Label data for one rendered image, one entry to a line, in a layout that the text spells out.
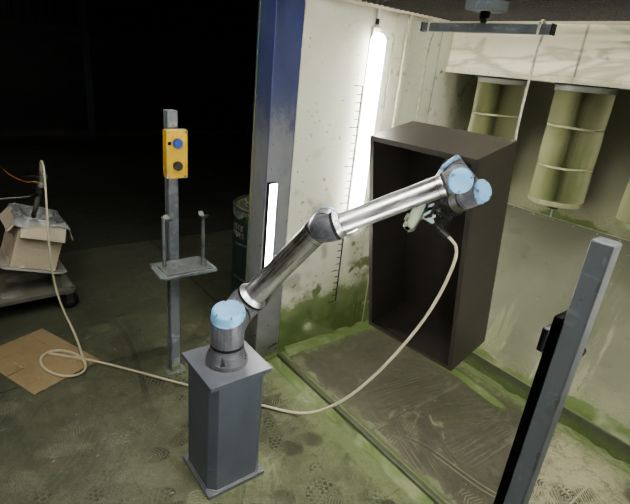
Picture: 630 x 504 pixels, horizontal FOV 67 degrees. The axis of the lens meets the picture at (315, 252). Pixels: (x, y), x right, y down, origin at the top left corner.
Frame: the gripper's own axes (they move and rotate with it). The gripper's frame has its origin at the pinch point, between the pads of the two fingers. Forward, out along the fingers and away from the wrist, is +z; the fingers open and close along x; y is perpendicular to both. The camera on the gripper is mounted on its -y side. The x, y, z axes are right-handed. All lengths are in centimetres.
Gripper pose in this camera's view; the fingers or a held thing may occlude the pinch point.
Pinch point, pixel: (422, 213)
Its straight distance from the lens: 221.6
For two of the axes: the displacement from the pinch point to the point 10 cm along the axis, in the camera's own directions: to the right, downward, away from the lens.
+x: 5.0, -7.6, 4.2
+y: 7.6, 6.2, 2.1
